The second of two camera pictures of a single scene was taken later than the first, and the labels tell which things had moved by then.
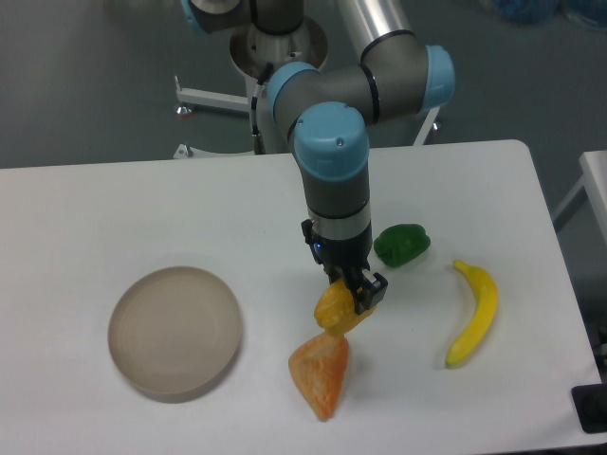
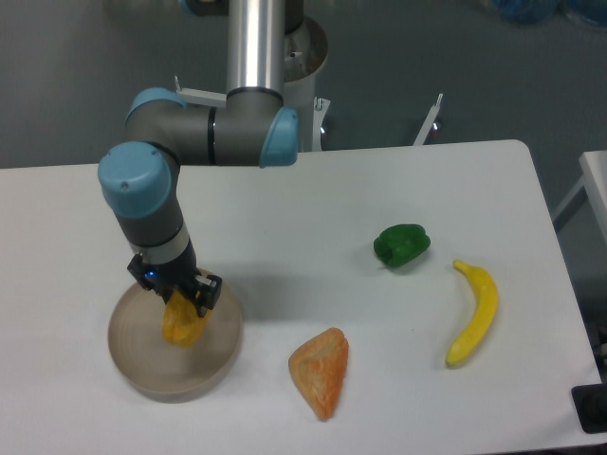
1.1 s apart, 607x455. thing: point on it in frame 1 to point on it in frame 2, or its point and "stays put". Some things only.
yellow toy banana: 487,303 stays put
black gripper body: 339,258 to 163,279
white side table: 592,185 stays put
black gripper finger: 367,287 to 206,292
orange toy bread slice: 320,368 stays put
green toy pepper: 400,244 stays put
